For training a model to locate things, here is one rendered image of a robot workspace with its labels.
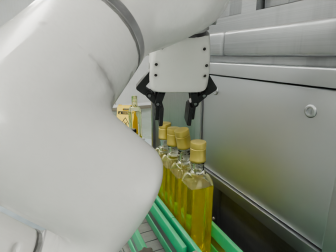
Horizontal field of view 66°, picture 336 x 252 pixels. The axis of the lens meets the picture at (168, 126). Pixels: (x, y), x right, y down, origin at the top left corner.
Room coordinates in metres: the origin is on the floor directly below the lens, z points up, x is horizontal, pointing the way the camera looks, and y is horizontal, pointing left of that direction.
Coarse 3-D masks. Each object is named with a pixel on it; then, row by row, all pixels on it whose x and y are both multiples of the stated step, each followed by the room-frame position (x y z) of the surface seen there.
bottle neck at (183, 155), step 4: (188, 148) 0.57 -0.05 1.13; (180, 152) 0.57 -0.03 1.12; (184, 152) 0.56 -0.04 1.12; (188, 152) 0.57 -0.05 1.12; (180, 156) 0.57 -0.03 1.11; (184, 156) 0.56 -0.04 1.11; (188, 156) 0.57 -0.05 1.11; (180, 160) 0.57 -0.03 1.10; (184, 160) 0.56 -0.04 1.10; (188, 160) 0.57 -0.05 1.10
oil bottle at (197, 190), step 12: (192, 180) 0.50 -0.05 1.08; (204, 180) 0.50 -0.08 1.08; (192, 192) 0.49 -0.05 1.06; (204, 192) 0.50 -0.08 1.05; (192, 204) 0.49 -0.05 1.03; (204, 204) 0.50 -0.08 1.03; (180, 216) 0.53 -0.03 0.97; (192, 216) 0.49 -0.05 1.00; (204, 216) 0.50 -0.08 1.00; (192, 228) 0.49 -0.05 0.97; (204, 228) 0.50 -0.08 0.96; (204, 240) 0.50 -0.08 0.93
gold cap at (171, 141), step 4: (168, 128) 0.62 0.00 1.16; (172, 128) 0.62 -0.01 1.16; (168, 132) 0.62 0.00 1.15; (172, 132) 0.61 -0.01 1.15; (168, 136) 0.62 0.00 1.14; (172, 136) 0.61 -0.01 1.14; (168, 140) 0.62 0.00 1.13; (172, 140) 0.61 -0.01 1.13; (168, 144) 0.62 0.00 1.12; (172, 144) 0.61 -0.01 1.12; (176, 144) 0.61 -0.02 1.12
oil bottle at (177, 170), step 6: (174, 162) 0.58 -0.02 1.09; (174, 168) 0.56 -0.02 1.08; (180, 168) 0.55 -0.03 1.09; (186, 168) 0.55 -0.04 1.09; (174, 174) 0.56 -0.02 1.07; (180, 174) 0.55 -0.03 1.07; (174, 180) 0.56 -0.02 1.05; (180, 180) 0.54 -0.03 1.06; (174, 186) 0.56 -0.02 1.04; (180, 186) 0.54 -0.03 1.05; (174, 192) 0.56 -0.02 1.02; (180, 192) 0.54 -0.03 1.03; (174, 198) 0.56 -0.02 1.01; (180, 198) 0.54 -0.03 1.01; (174, 204) 0.56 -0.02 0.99; (180, 204) 0.54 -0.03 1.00; (174, 210) 0.56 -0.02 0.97; (180, 210) 0.54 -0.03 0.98; (174, 216) 0.56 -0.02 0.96
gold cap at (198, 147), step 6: (192, 144) 0.51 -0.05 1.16; (198, 144) 0.51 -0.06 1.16; (204, 144) 0.51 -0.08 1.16; (192, 150) 0.51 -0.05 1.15; (198, 150) 0.51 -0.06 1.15; (204, 150) 0.51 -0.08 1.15; (192, 156) 0.51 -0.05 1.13; (198, 156) 0.51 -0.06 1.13; (204, 156) 0.51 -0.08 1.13; (192, 162) 0.51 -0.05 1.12; (198, 162) 0.51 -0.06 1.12
